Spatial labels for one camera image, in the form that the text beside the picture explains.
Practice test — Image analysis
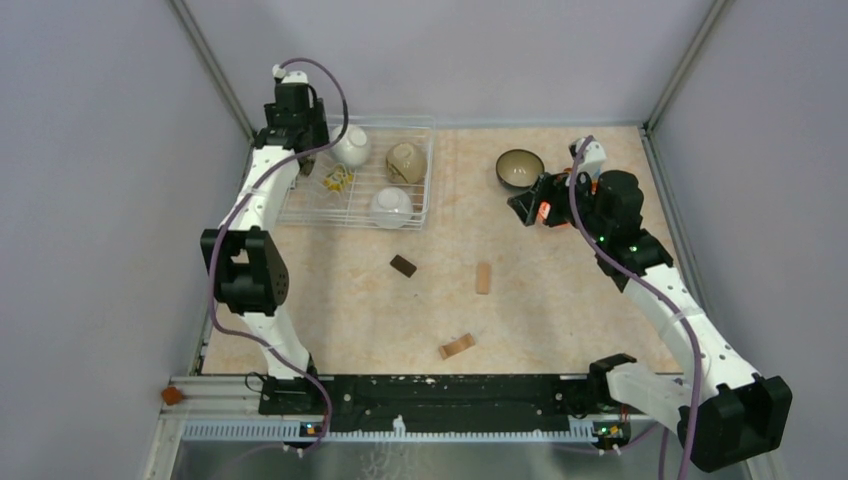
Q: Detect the plain white bowl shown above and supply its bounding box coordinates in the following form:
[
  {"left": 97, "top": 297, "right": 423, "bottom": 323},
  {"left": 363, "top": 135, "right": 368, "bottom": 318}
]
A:
[{"left": 369, "top": 187, "right": 413, "bottom": 229}]

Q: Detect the small orange block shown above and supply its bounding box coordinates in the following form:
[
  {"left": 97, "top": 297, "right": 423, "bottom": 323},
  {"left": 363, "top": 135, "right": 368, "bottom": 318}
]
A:
[{"left": 161, "top": 386, "right": 184, "bottom": 406}]

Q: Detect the light wooden block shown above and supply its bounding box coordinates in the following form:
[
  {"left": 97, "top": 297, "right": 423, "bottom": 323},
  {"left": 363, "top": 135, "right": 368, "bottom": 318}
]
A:
[{"left": 475, "top": 262, "right": 492, "bottom": 295}]

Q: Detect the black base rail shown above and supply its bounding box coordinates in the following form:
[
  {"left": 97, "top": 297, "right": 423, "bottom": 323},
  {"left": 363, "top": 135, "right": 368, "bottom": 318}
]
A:
[{"left": 256, "top": 374, "right": 631, "bottom": 439}]

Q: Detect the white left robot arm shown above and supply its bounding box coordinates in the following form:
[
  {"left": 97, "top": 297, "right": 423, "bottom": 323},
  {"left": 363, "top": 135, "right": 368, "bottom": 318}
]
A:
[{"left": 200, "top": 81, "right": 330, "bottom": 380}]

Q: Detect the white orange patterned bowl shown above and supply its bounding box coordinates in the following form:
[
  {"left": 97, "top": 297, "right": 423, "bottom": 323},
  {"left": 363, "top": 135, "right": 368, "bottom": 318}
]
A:
[{"left": 537, "top": 201, "right": 572, "bottom": 228}]

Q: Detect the dark bowl cream inside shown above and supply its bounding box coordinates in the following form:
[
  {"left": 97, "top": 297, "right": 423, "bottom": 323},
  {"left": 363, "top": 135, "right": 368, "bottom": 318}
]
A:
[{"left": 495, "top": 149, "right": 546, "bottom": 191}]

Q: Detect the beige leaf pattern bowl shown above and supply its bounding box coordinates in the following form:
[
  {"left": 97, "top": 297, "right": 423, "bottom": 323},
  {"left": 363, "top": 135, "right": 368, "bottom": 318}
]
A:
[{"left": 385, "top": 142, "right": 427, "bottom": 184}]

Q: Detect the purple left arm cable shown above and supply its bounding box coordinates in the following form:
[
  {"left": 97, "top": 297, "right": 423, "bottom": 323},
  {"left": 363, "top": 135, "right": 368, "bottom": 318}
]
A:
[{"left": 206, "top": 57, "right": 350, "bottom": 455}]

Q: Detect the dark brown wooden block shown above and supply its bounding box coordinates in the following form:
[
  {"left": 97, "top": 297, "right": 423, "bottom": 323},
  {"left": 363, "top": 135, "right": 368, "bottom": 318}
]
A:
[{"left": 390, "top": 255, "right": 418, "bottom": 278}]

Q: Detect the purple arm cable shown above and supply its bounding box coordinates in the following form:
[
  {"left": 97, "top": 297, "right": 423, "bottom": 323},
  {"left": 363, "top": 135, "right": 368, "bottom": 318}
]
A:
[
  {"left": 568, "top": 135, "right": 704, "bottom": 480},
  {"left": 206, "top": 57, "right": 350, "bottom": 455}
]

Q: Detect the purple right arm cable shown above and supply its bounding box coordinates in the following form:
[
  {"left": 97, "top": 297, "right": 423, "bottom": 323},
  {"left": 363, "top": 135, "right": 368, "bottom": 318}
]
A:
[{"left": 568, "top": 135, "right": 704, "bottom": 480}]

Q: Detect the yellow penguin toy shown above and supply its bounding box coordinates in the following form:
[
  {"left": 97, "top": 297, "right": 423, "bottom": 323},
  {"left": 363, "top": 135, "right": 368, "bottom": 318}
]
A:
[{"left": 322, "top": 163, "right": 355, "bottom": 193}]

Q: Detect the arched wooden block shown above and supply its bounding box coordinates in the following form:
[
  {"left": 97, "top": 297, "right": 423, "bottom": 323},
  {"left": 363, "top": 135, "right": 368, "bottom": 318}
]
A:
[{"left": 438, "top": 333, "right": 476, "bottom": 360}]

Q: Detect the white wire dish rack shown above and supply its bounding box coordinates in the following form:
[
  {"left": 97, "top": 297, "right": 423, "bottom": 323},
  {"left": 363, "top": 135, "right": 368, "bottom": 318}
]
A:
[{"left": 278, "top": 115, "right": 435, "bottom": 230}]

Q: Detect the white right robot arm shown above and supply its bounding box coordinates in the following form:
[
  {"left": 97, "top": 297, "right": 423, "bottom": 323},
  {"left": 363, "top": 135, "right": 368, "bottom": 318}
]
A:
[{"left": 506, "top": 170, "right": 793, "bottom": 472}]

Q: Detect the white footed bowl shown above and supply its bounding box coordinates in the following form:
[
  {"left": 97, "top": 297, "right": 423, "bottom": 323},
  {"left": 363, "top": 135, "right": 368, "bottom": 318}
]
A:
[{"left": 330, "top": 124, "right": 372, "bottom": 170}]

